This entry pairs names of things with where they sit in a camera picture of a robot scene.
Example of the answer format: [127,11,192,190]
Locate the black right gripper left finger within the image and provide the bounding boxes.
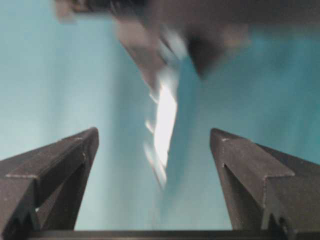
[0,127,99,240]

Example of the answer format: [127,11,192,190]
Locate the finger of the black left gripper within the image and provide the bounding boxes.
[115,19,169,100]
[187,24,249,79]

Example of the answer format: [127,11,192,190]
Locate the dark left-arm gripper body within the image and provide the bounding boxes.
[54,0,320,26]

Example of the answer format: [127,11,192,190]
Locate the silver zip bag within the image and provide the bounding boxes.
[143,30,187,190]

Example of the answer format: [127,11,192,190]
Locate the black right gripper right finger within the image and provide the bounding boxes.
[209,128,320,240]

